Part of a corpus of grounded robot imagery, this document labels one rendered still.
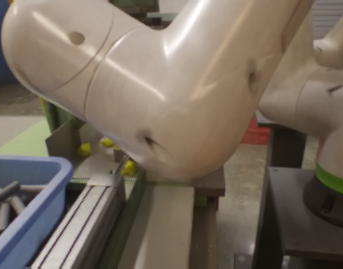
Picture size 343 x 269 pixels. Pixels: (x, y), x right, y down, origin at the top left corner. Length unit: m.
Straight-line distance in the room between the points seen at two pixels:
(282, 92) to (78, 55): 0.41
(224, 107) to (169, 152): 0.05
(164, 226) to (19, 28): 0.29
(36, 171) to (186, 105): 0.39
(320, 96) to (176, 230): 0.32
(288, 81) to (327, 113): 0.10
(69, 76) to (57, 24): 0.04
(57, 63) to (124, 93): 0.06
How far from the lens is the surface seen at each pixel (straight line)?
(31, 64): 0.24
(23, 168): 0.54
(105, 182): 0.37
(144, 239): 0.38
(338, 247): 0.53
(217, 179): 0.49
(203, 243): 0.44
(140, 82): 0.19
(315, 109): 0.52
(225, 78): 0.19
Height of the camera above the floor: 1.27
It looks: 24 degrees down
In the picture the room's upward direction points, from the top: 2 degrees counter-clockwise
